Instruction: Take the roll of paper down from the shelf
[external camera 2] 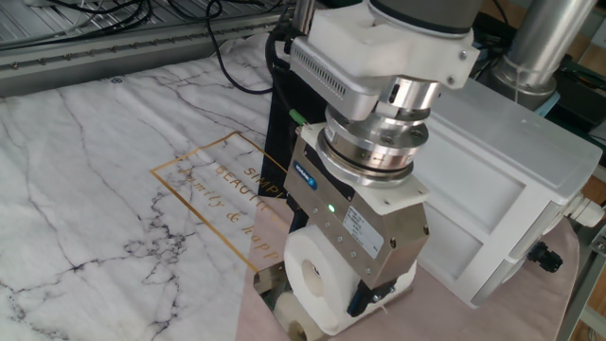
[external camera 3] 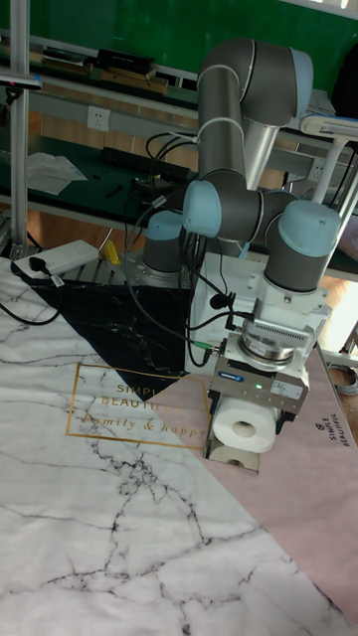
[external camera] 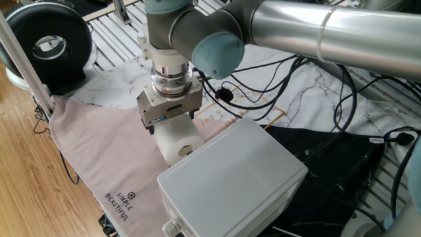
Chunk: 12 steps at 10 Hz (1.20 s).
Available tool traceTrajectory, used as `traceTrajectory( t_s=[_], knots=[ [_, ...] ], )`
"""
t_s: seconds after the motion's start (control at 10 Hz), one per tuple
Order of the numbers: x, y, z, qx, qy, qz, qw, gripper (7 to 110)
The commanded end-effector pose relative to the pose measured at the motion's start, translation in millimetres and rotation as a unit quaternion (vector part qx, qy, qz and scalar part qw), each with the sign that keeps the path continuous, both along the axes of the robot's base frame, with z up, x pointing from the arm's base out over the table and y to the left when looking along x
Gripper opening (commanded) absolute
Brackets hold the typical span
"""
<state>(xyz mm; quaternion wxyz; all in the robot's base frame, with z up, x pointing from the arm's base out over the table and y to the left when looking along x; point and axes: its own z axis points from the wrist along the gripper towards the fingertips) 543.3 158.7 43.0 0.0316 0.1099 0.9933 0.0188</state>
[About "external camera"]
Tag silver Schunk gripper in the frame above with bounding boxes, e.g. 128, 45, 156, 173
136, 91, 204, 136

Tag white toilet paper roll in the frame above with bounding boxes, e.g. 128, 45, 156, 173
153, 113, 205, 167

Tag white gripper adapter plate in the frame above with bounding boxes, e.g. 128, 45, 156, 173
136, 84, 203, 109

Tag silver force torque sensor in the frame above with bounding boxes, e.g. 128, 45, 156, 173
150, 61, 194, 99

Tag marble print tablecloth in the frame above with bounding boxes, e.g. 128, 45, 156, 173
49, 44, 421, 237

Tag white plastic junction box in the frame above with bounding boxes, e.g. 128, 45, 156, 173
157, 117, 309, 237

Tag black table foot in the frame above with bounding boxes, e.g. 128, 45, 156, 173
98, 213, 118, 237

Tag black cable clip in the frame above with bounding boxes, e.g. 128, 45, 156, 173
215, 86, 235, 103

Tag white printed camera mount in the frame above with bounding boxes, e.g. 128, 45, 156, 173
137, 31, 190, 66

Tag white cable gland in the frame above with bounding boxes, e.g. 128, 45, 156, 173
162, 219, 180, 237

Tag thin black hanging cable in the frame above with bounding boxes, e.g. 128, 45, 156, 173
32, 95, 80, 186

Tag silver metal bracket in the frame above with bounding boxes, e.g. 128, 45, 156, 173
112, 0, 132, 26

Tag black cable with green plug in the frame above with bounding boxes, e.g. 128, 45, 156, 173
193, 55, 312, 122

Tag aluminium frame post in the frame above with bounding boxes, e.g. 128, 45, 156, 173
0, 11, 55, 116

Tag black round ring device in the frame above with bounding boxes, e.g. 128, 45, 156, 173
0, 1, 98, 96

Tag thick black curved cable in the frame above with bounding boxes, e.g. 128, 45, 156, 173
390, 136, 421, 221

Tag black power cable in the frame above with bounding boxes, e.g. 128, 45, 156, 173
332, 64, 416, 147

